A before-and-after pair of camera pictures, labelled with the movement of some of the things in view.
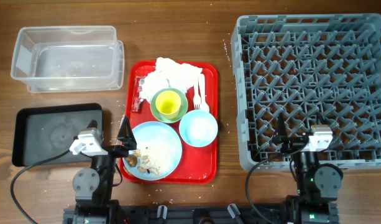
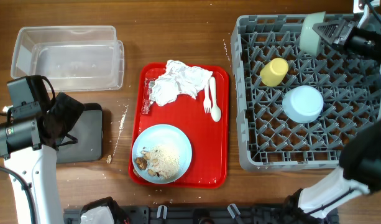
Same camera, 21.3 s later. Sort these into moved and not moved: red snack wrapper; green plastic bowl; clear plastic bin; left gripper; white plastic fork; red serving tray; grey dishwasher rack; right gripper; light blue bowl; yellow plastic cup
Moved: yellow plastic cup; red snack wrapper; white plastic fork; right gripper; green plastic bowl; light blue bowl; red serving tray; left gripper
Not moved: clear plastic bin; grey dishwasher rack
